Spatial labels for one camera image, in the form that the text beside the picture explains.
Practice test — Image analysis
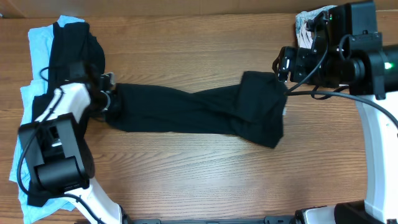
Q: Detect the black t-shirt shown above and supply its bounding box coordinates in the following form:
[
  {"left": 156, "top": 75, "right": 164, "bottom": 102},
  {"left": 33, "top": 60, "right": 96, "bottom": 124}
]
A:
[{"left": 104, "top": 71, "right": 287, "bottom": 148}]

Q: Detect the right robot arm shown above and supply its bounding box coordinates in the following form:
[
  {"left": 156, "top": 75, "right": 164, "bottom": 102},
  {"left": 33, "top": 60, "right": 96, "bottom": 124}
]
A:
[{"left": 272, "top": 1, "right": 397, "bottom": 224}]

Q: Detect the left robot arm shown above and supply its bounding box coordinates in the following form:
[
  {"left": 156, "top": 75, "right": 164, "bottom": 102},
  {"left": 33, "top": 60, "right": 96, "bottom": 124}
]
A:
[{"left": 17, "top": 62, "right": 132, "bottom": 223}]

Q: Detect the folded denim garment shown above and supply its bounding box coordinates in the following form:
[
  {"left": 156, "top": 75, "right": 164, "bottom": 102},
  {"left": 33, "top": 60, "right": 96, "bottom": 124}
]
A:
[{"left": 295, "top": 5, "right": 335, "bottom": 49}]

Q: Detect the light blue shirt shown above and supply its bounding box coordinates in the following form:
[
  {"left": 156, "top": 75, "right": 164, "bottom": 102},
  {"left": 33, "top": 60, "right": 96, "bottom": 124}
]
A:
[{"left": 9, "top": 16, "right": 85, "bottom": 223}]

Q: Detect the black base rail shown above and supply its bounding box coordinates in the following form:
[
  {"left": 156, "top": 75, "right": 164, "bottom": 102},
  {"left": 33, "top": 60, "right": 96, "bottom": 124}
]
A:
[{"left": 130, "top": 205, "right": 343, "bottom": 224}]

